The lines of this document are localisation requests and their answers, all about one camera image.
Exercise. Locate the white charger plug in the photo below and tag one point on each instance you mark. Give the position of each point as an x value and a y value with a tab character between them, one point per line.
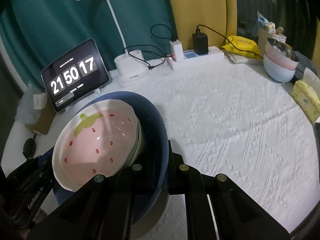
177	50

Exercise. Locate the white storage basket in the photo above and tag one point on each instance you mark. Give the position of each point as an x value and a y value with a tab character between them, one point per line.
264	29

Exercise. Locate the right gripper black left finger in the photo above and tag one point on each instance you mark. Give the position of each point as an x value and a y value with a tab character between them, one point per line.
109	213

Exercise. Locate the stacked pastel bowls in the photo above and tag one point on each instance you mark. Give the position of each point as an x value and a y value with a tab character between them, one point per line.
280	61

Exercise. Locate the blue plastic bowl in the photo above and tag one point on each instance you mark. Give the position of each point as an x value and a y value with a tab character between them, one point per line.
153	158

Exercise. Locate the yellow tissue box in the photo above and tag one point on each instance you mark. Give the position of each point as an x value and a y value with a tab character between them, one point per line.
306	93

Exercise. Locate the white power strip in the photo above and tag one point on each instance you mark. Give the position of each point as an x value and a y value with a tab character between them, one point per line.
190	58

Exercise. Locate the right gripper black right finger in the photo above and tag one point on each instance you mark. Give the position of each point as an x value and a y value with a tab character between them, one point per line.
216	207

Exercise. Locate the teal curtain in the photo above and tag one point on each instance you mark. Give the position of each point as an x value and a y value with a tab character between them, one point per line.
35	33

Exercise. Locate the yellow wipes pack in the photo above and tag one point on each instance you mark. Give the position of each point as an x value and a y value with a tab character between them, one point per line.
242	46

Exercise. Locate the pink strawberry bowl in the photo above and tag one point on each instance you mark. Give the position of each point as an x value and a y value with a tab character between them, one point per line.
100	145

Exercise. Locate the cardboard box with plastic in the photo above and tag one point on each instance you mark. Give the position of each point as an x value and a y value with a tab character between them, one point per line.
35	110

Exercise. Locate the cream ceramic bowl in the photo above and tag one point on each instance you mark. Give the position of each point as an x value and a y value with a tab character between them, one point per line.
138	146

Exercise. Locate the cream ceramic plate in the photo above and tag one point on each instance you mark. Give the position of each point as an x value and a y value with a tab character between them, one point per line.
152	217

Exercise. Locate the yellow curtain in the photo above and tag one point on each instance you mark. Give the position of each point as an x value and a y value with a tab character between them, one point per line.
220	15

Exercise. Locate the white desk lamp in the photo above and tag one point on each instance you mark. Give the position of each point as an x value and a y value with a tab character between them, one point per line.
131	65

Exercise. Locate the black charger adapter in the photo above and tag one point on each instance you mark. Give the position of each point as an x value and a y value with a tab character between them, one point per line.
200	42

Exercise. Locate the tablet showing clock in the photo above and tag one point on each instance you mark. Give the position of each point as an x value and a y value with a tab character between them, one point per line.
75	74

